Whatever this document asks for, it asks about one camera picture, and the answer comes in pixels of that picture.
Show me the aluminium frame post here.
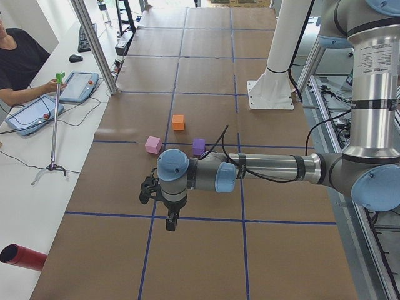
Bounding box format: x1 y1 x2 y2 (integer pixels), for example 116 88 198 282
71 0 118 95

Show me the white camera pillar with base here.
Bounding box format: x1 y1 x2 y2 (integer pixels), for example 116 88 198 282
247 0 314 110

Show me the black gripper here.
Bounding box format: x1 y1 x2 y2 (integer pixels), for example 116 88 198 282
164 198 188 231

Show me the orange foam cube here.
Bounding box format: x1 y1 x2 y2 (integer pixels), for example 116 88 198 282
172 114 185 131

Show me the near blue teach pendant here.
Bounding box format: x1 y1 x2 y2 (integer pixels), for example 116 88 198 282
5 95 56 136

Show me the red cylinder tube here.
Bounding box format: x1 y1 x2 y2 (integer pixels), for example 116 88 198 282
1 244 47 271

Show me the black keyboard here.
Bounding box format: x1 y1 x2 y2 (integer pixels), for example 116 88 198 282
77 26 91 53

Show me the black computer mouse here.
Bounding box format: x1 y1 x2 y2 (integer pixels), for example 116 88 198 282
69 54 83 63

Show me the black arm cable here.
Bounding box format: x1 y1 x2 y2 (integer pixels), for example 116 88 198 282
199 124 306 183

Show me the purple foam cube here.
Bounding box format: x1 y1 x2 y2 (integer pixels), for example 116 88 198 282
192 138 206 156

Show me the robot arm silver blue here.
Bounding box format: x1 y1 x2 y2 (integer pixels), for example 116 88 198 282
156 1 399 231

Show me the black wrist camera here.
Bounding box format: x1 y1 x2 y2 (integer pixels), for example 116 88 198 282
139 176 163 204

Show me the seated person black shirt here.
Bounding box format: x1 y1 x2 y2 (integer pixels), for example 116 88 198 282
1 24 58 107

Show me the far blue teach pendant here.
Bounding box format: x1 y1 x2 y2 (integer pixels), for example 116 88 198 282
59 71 99 104

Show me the pink foam cube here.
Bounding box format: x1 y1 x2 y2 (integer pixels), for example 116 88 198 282
145 136 163 154

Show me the reacher grabber tool green handle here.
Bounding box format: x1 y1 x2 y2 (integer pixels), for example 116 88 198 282
31 72 67 186

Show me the blue teach pendant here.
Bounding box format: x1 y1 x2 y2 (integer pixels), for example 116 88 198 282
59 71 99 104
5 95 56 136

